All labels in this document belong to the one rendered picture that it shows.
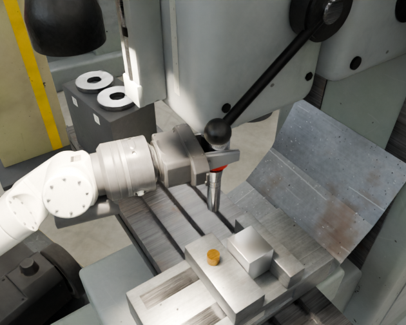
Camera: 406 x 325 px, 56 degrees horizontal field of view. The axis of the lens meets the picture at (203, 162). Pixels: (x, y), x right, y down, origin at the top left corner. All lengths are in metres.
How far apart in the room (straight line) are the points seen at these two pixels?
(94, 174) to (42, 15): 0.25
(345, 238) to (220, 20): 0.63
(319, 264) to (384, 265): 0.33
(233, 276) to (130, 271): 0.31
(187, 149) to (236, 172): 1.79
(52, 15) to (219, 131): 0.19
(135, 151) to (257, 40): 0.24
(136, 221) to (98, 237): 1.22
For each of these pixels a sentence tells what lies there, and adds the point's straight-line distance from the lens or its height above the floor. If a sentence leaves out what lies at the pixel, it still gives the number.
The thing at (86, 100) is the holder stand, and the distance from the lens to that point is 0.93.
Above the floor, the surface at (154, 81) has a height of 1.37.
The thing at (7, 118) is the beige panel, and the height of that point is 0.35.
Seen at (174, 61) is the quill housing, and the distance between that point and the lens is 0.44.
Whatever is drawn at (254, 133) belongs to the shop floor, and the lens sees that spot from 2.67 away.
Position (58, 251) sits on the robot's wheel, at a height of 0.60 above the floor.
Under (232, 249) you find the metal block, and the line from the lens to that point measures 0.67.
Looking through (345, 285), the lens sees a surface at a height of 0.73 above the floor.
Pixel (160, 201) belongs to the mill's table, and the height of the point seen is 0.94.
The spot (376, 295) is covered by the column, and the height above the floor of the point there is 0.70.
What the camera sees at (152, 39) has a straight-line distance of 0.45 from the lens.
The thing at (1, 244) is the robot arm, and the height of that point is 1.17.
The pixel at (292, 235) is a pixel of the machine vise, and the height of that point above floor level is 1.01.
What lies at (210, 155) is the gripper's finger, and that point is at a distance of 0.58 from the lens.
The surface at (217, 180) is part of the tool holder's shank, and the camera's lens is 0.65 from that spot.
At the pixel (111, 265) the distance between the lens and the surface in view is 0.91.
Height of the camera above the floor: 1.60
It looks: 41 degrees down
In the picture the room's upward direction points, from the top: straight up
